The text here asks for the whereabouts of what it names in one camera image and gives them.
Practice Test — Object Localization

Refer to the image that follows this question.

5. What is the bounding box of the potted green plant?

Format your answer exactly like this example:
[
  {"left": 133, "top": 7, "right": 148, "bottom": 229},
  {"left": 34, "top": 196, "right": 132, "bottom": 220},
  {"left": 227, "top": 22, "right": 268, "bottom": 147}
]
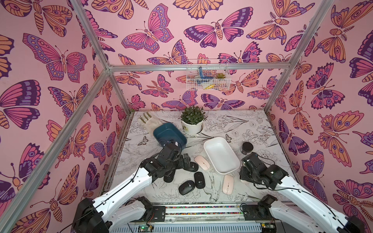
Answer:
[{"left": 181, "top": 106, "right": 207, "bottom": 135}]

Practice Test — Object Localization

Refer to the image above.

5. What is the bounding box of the teal storage box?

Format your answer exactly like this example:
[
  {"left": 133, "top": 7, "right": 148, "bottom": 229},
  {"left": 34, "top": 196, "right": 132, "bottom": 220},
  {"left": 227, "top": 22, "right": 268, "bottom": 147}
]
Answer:
[{"left": 153, "top": 123, "right": 187, "bottom": 150}]

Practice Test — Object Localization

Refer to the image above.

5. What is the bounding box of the blue toy in basket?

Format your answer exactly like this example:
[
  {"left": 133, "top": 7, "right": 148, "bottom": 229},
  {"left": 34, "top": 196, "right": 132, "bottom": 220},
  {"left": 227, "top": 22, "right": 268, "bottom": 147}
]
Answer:
[{"left": 197, "top": 67, "right": 215, "bottom": 85}]

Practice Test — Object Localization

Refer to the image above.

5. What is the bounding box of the small black round jar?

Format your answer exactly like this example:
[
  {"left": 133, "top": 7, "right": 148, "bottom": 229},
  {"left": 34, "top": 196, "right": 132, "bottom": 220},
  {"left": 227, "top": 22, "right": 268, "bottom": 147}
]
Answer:
[{"left": 241, "top": 142, "right": 254, "bottom": 155}]

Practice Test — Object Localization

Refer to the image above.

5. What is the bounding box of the beige work glove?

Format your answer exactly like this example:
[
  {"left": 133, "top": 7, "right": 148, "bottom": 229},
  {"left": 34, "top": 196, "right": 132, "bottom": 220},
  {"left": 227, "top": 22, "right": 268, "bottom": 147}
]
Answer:
[{"left": 138, "top": 112, "right": 163, "bottom": 134}]

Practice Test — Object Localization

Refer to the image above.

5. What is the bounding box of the black mouse bottom front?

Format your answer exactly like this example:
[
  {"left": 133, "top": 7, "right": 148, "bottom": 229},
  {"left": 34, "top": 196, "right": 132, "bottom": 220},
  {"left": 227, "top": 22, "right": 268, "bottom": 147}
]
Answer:
[{"left": 178, "top": 180, "right": 195, "bottom": 196}]

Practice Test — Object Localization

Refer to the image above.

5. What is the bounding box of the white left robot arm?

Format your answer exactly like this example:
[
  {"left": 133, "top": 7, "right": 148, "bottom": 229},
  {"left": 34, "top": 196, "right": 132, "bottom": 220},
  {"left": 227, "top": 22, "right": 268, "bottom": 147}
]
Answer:
[{"left": 72, "top": 141, "right": 185, "bottom": 233}]

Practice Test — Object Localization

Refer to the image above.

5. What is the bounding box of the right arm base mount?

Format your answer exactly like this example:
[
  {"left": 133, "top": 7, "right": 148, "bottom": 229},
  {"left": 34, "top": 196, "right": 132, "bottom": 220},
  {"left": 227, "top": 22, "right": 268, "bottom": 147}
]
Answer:
[{"left": 240, "top": 195, "right": 278, "bottom": 221}]

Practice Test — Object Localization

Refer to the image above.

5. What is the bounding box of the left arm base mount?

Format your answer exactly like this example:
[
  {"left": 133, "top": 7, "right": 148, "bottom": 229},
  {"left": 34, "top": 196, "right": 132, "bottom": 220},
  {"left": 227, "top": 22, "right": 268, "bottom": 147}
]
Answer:
[{"left": 125, "top": 197, "right": 166, "bottom": 223}]

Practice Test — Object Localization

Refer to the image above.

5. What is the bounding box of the white wire basket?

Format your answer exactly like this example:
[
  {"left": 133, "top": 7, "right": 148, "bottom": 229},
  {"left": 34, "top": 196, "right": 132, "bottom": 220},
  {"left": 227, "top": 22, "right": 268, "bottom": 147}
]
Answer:
[{"left": 185, "top": 63, "right": 231, "bottom": 92}]

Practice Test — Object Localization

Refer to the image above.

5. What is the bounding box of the white storage box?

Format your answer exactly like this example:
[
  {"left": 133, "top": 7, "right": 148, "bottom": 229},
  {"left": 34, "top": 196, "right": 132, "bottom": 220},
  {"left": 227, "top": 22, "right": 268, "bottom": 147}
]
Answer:
[{"left": 204, "top": 137, "right": 241, "bottom": 175}]

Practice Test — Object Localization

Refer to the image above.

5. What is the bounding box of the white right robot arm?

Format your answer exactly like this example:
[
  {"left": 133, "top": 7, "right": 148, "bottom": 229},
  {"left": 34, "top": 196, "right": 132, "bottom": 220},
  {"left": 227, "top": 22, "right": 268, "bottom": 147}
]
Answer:
[{"left": 240, "top": 153, "right": 365, "bottom": 233}]

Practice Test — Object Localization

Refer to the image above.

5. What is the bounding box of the aluminium front rail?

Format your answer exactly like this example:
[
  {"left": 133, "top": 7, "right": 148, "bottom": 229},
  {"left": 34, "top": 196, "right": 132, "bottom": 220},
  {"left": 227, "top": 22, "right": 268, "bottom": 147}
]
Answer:
[{"left": 87, "top": 202, "right": 321, "bottom": 225}]

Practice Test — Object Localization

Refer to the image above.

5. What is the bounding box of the pink mouse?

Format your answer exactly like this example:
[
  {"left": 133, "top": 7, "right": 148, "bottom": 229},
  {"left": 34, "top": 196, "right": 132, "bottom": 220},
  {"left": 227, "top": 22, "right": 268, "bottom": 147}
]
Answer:
[
  {"left": 194, "top": 155, "right": 210, "bottom": 171},
  {"left": 222, "top": 175, "right": 234, "bottom": 195}
]

